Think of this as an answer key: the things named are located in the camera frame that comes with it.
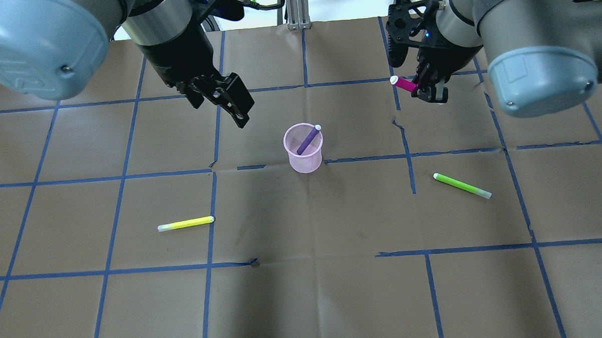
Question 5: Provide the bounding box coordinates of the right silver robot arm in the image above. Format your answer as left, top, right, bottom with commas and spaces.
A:
385, 0, 602, 118

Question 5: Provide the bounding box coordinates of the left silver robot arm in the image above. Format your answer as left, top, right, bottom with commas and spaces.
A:
0, 0, 254, 128

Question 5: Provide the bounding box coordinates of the brown paper table cover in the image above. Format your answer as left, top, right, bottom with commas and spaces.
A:
0, 17, 602, 338

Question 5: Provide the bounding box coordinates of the pink mesh cup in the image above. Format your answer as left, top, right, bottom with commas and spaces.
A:
282, 123, 324, 174

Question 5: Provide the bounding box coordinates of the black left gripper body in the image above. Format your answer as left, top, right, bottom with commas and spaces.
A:
142, 24, 218, 94

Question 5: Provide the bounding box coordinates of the aluminium frame post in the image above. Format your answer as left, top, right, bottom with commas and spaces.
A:
284, 0, 312, 31

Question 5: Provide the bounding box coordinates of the yellow marker pen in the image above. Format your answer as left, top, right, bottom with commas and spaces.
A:
157, 215, 216, 233

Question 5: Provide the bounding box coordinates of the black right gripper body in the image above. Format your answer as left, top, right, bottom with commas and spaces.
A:
386, 0, 473, 78

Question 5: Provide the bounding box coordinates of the purple marker pen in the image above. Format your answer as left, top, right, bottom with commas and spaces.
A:
296, 124, 322, 156

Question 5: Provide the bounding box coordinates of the green marker pen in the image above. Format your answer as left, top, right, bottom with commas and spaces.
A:
432, 172, 493, 200

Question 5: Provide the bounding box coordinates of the pink marker pen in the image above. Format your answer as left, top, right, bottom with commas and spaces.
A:
389, 75, 418, 94

